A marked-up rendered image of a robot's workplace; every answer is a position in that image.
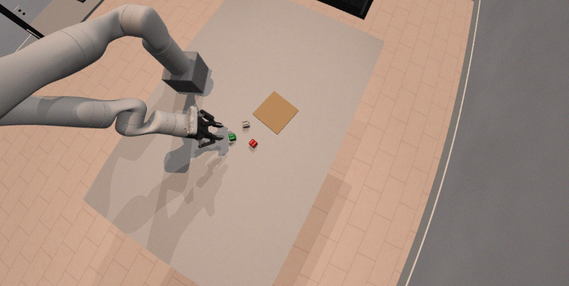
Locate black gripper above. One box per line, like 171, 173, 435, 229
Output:
185, 109, 224, 148

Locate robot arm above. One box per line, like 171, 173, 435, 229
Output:
0, 4, 197, 138

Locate tan flat mat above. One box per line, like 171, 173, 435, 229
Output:
253, 91, 299, 134

